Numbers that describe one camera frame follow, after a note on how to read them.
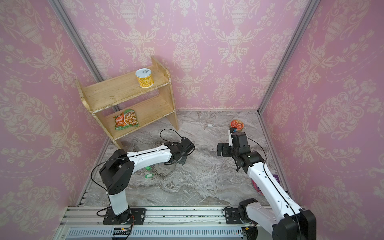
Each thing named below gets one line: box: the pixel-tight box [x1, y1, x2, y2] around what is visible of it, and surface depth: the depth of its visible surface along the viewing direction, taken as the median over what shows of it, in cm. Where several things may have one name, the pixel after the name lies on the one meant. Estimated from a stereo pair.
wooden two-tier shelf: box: [75, 56, 179, 150], surface depth 78 cm
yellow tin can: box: [135, 68, 154, 89], surface depth 72 cm
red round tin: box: [230, 119, 244, 133], surface depth 111 cm
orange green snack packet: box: [113, 109, 139, 131], surface depth 87 cm
